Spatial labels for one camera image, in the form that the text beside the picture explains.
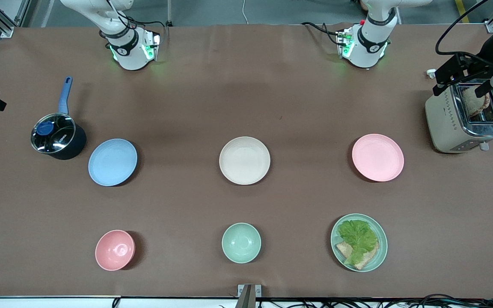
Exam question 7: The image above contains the pink bowl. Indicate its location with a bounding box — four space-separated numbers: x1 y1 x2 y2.
95 230 136 271

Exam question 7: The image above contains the green bowl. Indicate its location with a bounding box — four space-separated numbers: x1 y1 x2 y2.
222 222 262 264

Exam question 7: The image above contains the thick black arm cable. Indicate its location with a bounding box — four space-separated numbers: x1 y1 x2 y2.
434 0 492 56

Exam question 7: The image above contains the dark pot with blue handle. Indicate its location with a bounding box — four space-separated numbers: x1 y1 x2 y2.
30 76 87 161

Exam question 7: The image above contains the glass lid with blue knob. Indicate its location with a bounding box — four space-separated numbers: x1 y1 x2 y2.
31 113 77 154

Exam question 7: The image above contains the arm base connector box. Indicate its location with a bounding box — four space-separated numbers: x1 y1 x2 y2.
141 29 162 61
336 27 355 59

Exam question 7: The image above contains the green plate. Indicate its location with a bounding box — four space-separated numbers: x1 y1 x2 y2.
330 213 389 273

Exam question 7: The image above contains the brown toast slice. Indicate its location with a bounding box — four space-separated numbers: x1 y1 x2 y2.
461 86 490 117

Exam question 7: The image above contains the beige and chrome toaster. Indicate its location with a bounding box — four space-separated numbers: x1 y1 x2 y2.
425 80 493 154

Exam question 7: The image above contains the blue plate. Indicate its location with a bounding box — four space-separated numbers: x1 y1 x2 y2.
88 138 138 187

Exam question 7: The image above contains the bread slice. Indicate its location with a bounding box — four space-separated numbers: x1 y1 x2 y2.
336 240 380 270

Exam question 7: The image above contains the beige plate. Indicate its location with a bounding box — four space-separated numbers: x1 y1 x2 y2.
219 136 271 186

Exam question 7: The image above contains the green lettuce leaf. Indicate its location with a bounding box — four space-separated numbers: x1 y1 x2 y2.
337 219 379 266

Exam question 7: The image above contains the pink plate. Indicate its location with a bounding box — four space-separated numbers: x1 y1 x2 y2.
351 133 405 182

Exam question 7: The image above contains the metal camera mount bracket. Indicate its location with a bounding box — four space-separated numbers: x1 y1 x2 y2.
237 284 262 308

